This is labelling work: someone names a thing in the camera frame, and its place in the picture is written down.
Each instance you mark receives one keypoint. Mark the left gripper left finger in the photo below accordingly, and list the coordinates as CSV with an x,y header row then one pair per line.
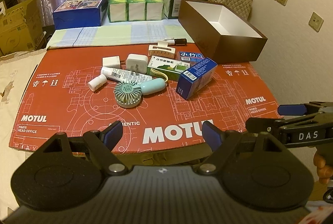
x,y
101,144

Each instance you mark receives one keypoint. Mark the blue toothpick case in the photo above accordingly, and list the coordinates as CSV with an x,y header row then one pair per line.
x,y
190,57

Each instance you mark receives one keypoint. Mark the person's right hand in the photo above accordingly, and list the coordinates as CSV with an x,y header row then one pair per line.
x,y
324,171

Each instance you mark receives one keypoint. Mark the cream hair claw clip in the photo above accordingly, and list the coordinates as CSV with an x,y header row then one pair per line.
x,y
161,49

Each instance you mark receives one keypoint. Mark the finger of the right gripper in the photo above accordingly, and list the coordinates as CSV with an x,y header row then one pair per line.
x,y
305,108
258,124

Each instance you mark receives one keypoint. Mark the green tissue pack bundle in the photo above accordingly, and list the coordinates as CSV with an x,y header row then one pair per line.
x,y
134,10

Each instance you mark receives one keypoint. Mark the black marker pen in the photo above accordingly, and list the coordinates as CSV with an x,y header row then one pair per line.
x,y
176,41

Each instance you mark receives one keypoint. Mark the blue printed carton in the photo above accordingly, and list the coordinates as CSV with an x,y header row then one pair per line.
x,y
79,14

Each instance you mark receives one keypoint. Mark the cream patterned bedsheet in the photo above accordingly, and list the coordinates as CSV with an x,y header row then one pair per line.
x,y
16,71

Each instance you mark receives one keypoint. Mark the single wall socket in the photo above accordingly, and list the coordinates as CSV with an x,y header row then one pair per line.
x,y
315,22

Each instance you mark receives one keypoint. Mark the small white charger plug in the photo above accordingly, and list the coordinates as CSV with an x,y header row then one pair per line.
x,y
111,62

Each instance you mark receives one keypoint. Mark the brown cardboard box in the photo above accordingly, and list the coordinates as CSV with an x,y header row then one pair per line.
x,y
21,28

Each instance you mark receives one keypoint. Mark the pastel plaid cloth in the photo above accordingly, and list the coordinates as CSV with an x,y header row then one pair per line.
x,y
115,34

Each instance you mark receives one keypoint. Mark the red Motul cardboard mat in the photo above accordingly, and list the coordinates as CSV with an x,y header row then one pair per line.
x,y
59,99

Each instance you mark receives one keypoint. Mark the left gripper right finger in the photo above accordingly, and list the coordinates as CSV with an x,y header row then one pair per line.
x,y
222,144

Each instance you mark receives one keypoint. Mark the blue medicine box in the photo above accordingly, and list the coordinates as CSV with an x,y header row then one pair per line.
x,y
195,78

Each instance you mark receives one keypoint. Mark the large white power adapter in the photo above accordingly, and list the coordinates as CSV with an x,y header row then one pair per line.
x,y
137,63

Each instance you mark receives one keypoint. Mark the small white pill bottle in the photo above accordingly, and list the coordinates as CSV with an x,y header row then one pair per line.
x,y
97,82

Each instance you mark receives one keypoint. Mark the brown open storage box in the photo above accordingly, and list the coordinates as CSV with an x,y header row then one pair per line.
x,y
219,33

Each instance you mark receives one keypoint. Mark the green medicine box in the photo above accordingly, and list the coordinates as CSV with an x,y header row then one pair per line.
x,y
170,67

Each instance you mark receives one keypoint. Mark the mint handheld fan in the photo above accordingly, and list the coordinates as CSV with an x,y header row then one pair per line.
x,y
128,94

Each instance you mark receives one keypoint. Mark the white cream tube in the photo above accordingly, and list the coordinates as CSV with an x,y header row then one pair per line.
x,y
120,75

